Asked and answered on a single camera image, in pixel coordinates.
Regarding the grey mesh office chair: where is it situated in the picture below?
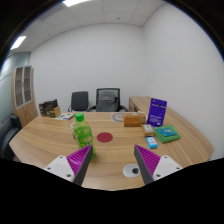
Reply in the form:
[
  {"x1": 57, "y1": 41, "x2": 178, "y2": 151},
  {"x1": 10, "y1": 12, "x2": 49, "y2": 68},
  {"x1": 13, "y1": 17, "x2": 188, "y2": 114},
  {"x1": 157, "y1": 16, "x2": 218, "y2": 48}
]
[{"x1": 88, "y1": 87, "x2": 129, "y2": 113}]

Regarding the black box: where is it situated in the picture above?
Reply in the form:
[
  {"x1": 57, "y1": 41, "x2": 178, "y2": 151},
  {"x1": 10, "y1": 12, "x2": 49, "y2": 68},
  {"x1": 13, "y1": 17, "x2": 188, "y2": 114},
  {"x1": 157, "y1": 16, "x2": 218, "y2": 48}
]
[{"x1": 38, "y1": 98, "x2": 59, "y2": 117}]

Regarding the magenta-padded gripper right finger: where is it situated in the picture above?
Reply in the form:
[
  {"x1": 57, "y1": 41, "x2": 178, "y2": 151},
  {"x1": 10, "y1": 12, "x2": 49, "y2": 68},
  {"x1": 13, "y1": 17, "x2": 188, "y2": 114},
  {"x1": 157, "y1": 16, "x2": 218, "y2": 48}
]
[{"x1": 133, "y1": 144, "x2": 184, "y2": 186}]

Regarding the orange-brown box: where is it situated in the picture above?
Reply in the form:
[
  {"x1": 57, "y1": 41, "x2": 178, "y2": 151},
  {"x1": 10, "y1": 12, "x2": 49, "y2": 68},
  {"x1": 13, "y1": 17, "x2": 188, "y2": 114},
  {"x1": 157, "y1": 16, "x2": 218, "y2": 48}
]
[{"x1": 123, "y1": 112, "x2": 148, "y2": 128}]

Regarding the white and green leaflet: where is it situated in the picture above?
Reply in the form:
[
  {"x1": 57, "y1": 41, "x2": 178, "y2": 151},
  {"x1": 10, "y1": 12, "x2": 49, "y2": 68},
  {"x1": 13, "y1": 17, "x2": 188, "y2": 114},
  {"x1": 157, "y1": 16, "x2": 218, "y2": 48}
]
[{"x1": 54, "y1": 112, "x2": 76, "y2": 121}]

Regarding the wooden side desk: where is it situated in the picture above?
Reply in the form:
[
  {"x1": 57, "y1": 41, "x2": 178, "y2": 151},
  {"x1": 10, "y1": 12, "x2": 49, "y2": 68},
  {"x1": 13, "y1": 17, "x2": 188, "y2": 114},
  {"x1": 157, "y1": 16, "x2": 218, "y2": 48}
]
[{"x1": 128, "y1": 96, "x2": 153, "y2": 114}]

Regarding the green cloth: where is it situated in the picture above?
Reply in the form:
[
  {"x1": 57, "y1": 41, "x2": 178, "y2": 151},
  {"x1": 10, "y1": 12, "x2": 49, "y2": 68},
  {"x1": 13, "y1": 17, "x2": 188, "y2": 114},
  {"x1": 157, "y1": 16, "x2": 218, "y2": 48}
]
[{"x1": 153, "y1": 124, "x2": 182, "y2": 144}]

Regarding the small blue box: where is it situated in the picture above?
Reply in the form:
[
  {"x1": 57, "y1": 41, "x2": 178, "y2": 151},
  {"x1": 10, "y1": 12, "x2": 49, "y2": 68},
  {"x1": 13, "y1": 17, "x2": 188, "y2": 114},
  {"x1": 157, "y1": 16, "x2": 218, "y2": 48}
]
[{"x1": 145, "y1": 136, "x2": 159, "y2": 150}]

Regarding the rectangular ceiling light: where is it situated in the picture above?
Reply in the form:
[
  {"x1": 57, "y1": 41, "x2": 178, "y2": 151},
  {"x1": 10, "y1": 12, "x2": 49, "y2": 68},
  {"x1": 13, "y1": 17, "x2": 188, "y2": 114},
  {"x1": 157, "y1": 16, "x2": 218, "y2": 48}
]
[{"x1": 9, "y1": 35, "x2": 28, "y2": 51}]

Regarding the green drink bottle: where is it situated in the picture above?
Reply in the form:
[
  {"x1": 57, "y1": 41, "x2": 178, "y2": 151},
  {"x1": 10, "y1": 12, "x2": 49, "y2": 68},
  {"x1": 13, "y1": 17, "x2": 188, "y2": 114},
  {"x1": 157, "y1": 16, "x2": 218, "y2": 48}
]
[{"x1": 72, "y1": 112, "x2": 97, "y2": 161}]

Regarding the purple package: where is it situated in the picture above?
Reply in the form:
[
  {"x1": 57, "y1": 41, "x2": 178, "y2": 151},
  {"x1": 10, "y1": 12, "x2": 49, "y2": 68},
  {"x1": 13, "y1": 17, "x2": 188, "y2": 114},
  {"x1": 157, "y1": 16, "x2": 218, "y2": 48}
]
[{"x1": 146, "y1": 97, "x2": 168, "y2": 128}]

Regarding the round table cable grommet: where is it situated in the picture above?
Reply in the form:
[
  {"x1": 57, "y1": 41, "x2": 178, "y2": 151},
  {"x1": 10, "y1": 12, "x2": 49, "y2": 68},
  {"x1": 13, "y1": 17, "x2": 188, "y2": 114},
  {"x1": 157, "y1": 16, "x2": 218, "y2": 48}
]
[{"x1": 122, "y1": 163, "x2": 141, "y2": 179}]

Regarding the black armchair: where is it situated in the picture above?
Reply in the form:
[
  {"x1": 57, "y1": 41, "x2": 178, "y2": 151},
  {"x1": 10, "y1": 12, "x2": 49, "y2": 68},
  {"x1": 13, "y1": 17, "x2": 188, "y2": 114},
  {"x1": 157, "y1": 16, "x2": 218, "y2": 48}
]
[{"x1": 0, "y1": 114, "x2": 23, "y2": 159}]

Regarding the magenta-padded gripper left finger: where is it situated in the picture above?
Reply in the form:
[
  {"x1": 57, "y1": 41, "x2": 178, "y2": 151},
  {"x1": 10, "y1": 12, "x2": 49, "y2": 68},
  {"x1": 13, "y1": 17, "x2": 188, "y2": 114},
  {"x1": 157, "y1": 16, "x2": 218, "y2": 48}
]
[{"x1": 44, "y1": 144, "x2": 94, "y2": 187}]

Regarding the round white grey disc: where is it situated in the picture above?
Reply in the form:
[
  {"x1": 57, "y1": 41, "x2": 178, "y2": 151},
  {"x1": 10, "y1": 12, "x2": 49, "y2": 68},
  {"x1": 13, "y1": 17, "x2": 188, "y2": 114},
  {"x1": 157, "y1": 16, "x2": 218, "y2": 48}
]
[{"x1": 110, "y1": 112, "x2": 126, "y2": 123}]

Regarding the wooden shelf cabinet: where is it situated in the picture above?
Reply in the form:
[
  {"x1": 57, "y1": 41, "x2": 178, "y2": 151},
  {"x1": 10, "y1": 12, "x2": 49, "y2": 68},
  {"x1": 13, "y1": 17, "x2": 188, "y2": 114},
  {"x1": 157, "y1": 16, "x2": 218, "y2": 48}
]
[{"x1": 11, "y1": 64, "x2": 38, "y2": 128}]

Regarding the brown cardboard box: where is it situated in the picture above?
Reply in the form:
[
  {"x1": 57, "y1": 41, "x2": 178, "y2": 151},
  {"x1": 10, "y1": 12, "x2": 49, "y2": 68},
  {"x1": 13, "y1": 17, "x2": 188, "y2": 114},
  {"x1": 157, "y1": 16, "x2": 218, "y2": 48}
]
[{"x1": 49, "y1": 105, "x2": 62, "y2": 118}]

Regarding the flat round red coaster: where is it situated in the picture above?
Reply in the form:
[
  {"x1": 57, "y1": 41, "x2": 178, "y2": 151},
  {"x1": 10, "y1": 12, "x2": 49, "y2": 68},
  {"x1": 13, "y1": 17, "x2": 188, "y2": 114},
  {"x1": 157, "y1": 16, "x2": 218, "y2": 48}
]
[{"x1": 96, "y1": 131, "x2": 114, "y2": 143}]

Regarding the black office chair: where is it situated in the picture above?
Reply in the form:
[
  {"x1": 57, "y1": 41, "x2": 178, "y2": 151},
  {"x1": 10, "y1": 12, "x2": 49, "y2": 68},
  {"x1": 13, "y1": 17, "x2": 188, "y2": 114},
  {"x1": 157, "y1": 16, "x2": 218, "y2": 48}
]
[{"x1": 67, "y1": 90, "x2": 92, "y2": 113}]

